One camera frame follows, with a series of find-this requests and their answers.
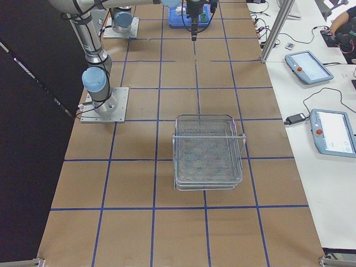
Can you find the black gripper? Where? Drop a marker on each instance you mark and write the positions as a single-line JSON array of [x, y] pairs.
[[193, 9]]

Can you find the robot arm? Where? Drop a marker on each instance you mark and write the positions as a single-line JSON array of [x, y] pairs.
[[121, 18], [96, 79]]

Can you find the green terminal block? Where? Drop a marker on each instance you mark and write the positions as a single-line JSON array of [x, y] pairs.
[[204, 18]]

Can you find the white circuit breaker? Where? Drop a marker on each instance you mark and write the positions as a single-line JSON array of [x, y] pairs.
[[180, 11]]

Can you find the blue plastic tray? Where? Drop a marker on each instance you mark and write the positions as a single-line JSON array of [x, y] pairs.
[[181, 21]]

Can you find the teach pendant far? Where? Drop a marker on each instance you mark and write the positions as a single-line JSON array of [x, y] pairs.
[[308, 68]]

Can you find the teach pendant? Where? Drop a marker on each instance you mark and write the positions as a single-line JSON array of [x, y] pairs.
[[332, 133], [308, 68]]

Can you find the black power adapter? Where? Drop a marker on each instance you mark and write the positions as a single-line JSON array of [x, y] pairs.
[[297, 118]]

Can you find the person at desk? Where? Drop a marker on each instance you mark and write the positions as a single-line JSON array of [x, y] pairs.
[[343, 29]]

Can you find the teach pendant near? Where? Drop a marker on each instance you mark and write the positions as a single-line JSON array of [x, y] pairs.
[[332, 133]]

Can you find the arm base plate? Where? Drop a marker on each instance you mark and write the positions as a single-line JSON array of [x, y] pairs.
[[114, 31], [113, 110]]

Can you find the aluminium frame post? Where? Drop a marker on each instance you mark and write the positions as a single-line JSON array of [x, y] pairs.
[[276, 28]]

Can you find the wire mesh shelf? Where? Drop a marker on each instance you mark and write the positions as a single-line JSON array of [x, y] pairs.
[[207, 153]]

